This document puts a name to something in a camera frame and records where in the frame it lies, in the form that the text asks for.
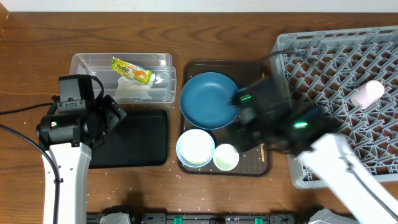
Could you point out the yellow green snack wrapper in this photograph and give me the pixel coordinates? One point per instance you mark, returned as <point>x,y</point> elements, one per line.
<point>131,71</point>

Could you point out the clear plastic waste bin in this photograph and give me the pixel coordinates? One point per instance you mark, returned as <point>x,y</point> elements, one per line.
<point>160,64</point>

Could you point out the grey dishwasher rack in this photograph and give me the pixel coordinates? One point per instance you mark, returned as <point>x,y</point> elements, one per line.
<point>325,68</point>

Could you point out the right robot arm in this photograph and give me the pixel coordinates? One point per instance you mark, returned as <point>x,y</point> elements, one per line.
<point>311,138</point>

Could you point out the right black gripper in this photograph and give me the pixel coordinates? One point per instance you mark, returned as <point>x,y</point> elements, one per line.
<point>245,141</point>

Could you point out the wooden chopstick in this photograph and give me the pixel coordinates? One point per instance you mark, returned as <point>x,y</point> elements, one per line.
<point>262,152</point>

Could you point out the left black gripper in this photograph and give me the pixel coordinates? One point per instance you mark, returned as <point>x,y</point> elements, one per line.
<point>112,116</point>

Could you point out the light blue rice bowl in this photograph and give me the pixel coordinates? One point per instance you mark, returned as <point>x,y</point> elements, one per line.
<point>195,148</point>

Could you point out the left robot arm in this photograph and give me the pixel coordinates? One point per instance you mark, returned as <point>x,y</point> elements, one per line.
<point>75,124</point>

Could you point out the white paper napkin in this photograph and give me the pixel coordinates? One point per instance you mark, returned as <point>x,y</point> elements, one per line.
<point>132,89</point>

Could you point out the dark brown serving tray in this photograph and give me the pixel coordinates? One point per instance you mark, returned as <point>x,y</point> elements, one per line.
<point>243,73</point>

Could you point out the light green plastic cup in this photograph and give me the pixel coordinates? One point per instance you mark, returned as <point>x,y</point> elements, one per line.
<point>226,157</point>

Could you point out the pink plastic cup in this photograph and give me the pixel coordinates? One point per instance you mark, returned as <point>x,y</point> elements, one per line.
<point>367,94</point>

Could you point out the blue plate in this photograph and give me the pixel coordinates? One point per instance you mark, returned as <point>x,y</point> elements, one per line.
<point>205,100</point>

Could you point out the black rectangular bin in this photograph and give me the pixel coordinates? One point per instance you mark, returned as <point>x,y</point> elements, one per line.
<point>140,139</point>

